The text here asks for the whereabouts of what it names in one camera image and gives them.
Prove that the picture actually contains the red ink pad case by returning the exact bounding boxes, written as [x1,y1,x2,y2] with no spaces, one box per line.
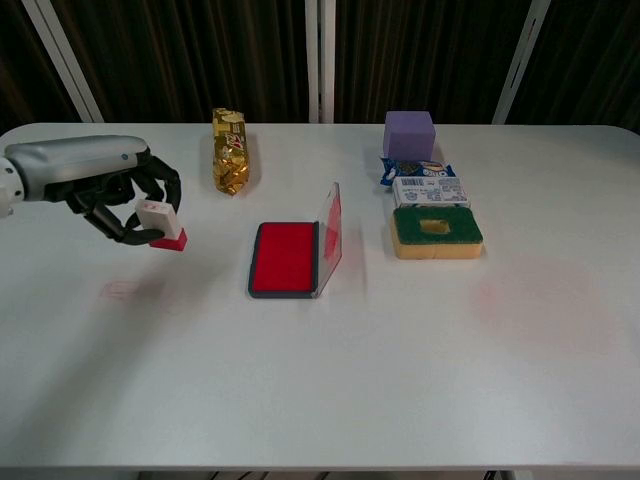
[245,182,346,301]

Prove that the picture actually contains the blue Oreo cookie packet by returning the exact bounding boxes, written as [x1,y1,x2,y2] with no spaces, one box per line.
[378,155,459,189]

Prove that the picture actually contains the green and yellow sponge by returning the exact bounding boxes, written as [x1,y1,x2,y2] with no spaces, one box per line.
[389,205,487,262]

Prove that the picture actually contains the dark pleated curtain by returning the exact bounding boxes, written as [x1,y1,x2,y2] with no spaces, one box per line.
[49,0,314,124]
[332,0,532,124]
[504,0,640,133]
[0,0,85,137]

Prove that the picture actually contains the white box with barcode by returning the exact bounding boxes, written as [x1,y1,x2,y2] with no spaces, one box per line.
[391,175,474,209]

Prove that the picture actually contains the white frame post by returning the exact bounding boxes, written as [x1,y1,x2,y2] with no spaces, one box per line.
[491,0,552,126]
[304,0,336,124]
[21,0,107,124]

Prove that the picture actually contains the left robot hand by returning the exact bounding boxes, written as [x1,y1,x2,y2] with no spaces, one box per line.
[2,135,184,247]

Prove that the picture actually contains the gold snack packet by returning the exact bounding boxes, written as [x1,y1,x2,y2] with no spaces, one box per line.
[208,107,252,198]

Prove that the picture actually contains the purple foam cube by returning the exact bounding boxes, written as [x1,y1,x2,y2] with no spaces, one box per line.
[383,110,436,159]

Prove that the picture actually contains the small red white eraser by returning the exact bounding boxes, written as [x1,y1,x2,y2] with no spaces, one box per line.
[135,199,191,253]

